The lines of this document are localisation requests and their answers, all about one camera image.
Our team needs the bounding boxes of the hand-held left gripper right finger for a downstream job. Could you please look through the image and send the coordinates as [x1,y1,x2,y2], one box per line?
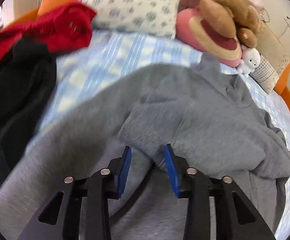
[163,144,277,240]

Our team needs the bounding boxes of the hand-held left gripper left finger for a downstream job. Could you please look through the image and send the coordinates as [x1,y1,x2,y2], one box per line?
[17,145,132,240]

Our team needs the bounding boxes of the grey sweatshirt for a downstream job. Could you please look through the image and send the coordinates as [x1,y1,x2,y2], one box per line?
[0,60,290,240]

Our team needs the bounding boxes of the grid pattern cushion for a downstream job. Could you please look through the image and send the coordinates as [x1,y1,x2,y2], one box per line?
[250,55,290,94]

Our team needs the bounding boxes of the blue plaid bed sheet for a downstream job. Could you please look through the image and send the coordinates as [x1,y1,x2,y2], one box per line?
[26,29,290,240]

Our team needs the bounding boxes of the small white plush toy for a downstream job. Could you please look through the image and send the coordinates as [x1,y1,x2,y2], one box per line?
[236,46,261,77]

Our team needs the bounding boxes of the beige cushion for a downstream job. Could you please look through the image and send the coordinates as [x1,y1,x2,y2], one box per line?
[256,22,290,63]

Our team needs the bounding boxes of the black garment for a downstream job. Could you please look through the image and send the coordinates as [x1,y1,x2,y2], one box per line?
[0,40,58,200]

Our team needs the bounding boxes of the pink plush toy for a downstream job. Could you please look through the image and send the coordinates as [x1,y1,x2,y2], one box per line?
[176,7,243,68]

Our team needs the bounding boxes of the red garment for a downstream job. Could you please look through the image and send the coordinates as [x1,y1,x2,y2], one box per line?
[0,2,97,72]

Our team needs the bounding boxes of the floral print pillow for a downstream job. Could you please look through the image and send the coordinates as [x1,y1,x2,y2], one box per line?
[81,0,185,40]

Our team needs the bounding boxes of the brown teddy bear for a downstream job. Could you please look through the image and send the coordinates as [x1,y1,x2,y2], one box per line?
[199,0,263,48]

